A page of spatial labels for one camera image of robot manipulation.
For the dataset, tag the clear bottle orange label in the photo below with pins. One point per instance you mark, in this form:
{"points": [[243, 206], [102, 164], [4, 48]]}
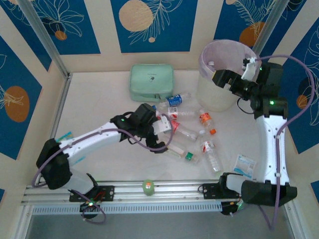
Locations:
{"points": [[205, 119]]}

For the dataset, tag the clear bottle with blue label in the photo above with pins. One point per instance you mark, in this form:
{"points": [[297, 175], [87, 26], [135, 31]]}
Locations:
{"points": [[174, 100]]}

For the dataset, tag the clear bottle with red cap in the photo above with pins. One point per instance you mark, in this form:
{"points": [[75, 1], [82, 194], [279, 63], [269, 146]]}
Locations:
{"points": [[185, 133]]}

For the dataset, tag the clear bottle with green cap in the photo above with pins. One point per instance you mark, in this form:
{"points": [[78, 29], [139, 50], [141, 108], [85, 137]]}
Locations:
{"points": [[189, 156]]}

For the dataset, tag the teal tape strip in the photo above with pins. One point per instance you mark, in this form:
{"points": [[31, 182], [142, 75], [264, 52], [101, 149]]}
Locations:
{"points": [[65, 135], [80, 159]]}

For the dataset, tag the white and blue packet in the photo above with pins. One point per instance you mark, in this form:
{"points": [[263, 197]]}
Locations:
{"points": [[245, 164]]}

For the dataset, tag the right arm base controller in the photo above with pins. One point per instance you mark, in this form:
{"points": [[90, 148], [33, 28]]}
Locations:
{"points": [[234, 206]]}

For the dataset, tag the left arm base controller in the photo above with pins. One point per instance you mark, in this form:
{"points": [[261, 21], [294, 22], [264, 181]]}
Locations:
{"points": [[89, 204]]}

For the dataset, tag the mint green zipper pouch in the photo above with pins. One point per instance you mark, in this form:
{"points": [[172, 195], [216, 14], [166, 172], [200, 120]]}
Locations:
{"points": [[150, 82]]}

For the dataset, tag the aluminium table edge bar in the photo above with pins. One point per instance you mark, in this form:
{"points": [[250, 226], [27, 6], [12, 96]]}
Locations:
{"points": [[61, 104]]}

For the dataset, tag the clear bottle red label white cap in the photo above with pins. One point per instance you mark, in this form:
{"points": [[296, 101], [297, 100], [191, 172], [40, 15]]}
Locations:
{"points": [[208, 147]]}

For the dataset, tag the white bin with pink liner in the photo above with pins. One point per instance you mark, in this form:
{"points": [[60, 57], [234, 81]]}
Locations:
{"points": [[211, 98]]}

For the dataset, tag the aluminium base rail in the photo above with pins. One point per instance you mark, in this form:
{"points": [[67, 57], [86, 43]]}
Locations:
{"points": [[174, 193]]}

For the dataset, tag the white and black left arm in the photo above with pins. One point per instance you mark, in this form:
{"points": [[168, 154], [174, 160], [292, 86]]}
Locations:
{"points": [[94, 139]]}

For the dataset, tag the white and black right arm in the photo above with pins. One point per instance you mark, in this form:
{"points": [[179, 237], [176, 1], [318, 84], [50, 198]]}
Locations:
{"points": [[272, 149]]}

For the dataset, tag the aluminium frame post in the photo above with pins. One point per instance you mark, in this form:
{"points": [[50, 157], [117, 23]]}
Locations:
{"points": [[271, 27], [45, 39]]}

